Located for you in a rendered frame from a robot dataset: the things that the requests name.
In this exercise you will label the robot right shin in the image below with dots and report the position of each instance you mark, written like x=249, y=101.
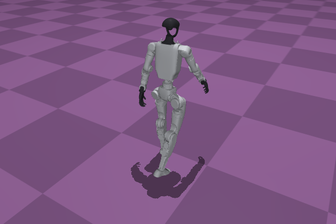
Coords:
x=167, y=150

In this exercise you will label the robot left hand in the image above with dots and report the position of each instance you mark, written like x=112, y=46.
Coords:
x=141, y=96

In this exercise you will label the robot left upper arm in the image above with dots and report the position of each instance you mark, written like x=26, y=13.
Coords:
x=149, y=57

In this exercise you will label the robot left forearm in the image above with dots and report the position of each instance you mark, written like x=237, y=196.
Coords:
x=144, y=79

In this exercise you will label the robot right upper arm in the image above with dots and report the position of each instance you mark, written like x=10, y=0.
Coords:
x=186, y=52

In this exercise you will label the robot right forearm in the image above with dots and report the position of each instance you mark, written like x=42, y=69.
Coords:
x=199, y=74

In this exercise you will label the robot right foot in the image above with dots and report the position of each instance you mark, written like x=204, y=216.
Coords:
x=159, y=173

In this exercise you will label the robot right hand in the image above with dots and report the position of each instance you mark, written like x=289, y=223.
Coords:
x=205, y=86

